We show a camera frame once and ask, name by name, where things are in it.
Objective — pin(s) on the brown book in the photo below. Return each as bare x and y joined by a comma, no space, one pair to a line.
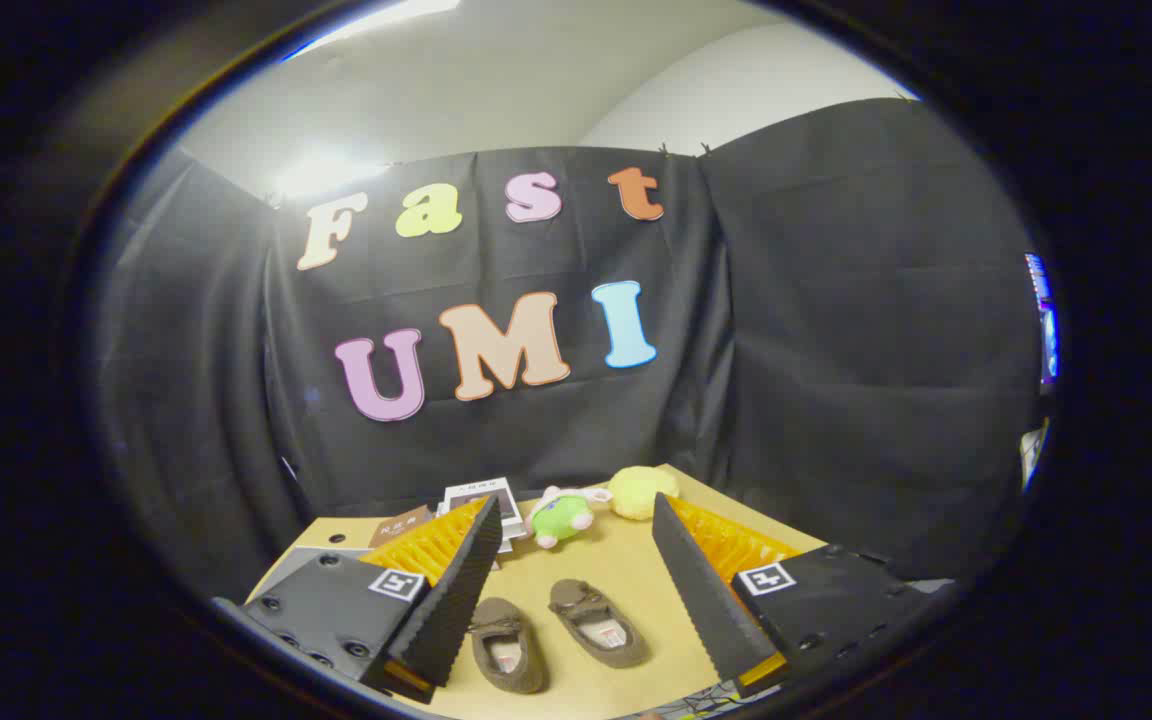
401,525

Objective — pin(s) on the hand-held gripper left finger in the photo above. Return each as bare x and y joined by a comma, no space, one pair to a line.
456,600

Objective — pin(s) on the green plush toy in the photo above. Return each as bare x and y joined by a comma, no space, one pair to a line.
564,520

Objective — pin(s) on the white book with portrait cover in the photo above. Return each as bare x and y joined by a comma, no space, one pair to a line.
481,492

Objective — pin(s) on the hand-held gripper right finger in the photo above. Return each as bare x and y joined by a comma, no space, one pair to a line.
701,590

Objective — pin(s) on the plain white book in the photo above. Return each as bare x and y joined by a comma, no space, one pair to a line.
513,530
509,546

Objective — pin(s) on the brown fuzzy slipper shoe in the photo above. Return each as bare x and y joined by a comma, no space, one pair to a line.
506,650
596,625

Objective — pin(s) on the yellow plush toy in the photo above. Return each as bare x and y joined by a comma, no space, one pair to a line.
644,492

